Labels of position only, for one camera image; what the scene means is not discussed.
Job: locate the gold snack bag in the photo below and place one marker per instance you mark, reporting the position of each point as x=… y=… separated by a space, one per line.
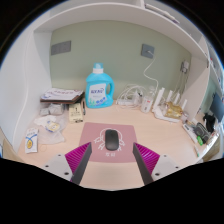
x=174 y=110

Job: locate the black pen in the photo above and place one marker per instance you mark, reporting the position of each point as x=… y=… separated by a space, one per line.
x=83 y=106

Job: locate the black cloth item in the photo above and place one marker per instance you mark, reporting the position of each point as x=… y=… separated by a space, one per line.
x=209 y=122

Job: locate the black pouch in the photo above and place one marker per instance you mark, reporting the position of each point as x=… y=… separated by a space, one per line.
x=202 y=130

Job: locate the white pen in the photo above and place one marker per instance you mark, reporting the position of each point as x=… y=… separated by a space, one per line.
x=196 y=151

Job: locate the small yellow box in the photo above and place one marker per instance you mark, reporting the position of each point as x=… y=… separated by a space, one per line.
x=76 y=112

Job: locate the pink mouse pad with drawing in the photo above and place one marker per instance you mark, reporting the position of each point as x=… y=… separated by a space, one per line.
x=91 y=133

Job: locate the grey wall socket plate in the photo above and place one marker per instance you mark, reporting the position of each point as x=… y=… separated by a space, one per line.
x=147 y=51

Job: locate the white sachet packet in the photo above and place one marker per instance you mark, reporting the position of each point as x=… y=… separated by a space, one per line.
x=31 y=140

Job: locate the stack of booklets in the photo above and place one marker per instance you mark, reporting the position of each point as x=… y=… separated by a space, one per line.
x=61 y=94

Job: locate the small round tin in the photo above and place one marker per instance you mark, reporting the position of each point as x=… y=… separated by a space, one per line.
x=185 y=117

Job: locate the blue detergent bottle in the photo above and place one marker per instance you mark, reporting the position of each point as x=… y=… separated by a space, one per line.
x=96 y=91

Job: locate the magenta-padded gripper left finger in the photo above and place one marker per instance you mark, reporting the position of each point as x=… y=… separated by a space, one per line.
x=58 y=163

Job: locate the grey wall switch plate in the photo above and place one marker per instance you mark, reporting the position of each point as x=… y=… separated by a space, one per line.
x=61 y=47

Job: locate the clear plastic bag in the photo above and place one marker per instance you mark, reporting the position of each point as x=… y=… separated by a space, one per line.
x=50 y=128

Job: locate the clear plastic bottle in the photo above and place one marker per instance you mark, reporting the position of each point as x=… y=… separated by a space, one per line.
x=146 y=103

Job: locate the wall socket with chargers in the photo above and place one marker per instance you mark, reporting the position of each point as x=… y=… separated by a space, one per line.
x=185 y=66

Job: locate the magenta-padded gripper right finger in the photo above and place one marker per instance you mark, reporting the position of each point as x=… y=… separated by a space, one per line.
x=165 y=163

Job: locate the white remote control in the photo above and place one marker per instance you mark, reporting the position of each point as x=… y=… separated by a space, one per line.
x=189 y=131

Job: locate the black computer mouse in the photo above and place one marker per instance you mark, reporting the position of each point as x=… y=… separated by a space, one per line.
x=112 y=140

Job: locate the white router with antennas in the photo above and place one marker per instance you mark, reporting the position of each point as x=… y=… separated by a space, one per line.
x=160 y=113

